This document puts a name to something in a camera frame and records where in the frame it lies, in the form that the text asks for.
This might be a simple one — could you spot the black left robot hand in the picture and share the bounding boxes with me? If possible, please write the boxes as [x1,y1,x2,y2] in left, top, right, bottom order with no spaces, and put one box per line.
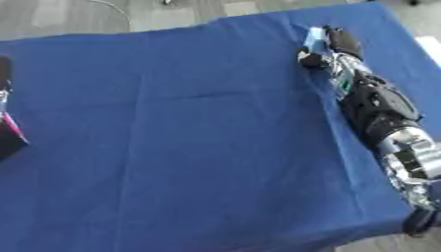
[0,54,14,94]

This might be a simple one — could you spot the white cable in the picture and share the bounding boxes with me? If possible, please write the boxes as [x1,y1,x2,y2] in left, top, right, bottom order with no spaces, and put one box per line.
[84,0,135,32]

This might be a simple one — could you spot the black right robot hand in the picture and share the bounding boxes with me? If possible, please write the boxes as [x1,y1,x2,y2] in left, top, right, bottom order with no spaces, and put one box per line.
[296,25,365,70]

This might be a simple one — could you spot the dark box with pink rim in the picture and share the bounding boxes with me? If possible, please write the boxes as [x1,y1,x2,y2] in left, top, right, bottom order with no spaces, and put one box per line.
[0,110,32,162]

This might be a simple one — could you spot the white flat object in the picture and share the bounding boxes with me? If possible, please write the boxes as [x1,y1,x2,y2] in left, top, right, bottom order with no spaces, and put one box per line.
[413,34,441,68]

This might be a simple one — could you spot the light blue block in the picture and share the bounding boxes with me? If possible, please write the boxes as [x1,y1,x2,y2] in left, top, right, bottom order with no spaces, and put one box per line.
[301,27,331,54]

